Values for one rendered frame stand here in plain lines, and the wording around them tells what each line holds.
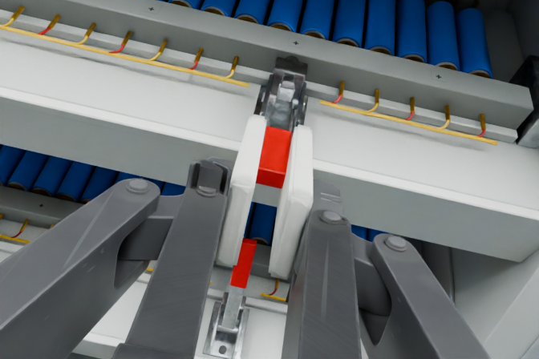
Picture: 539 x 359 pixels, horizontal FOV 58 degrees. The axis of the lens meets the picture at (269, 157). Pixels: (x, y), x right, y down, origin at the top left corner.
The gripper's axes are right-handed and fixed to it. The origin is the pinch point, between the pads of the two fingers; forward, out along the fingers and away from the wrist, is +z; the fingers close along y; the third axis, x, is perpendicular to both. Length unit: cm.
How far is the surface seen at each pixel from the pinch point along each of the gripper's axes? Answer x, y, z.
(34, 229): -16.4, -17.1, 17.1
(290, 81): 2.4, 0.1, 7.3
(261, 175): -0.1, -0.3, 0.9
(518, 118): 2.4, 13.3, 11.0
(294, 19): 4.6, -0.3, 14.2
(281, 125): 0.8, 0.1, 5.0
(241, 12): 4.4, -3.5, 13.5
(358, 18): 5.4, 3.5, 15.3
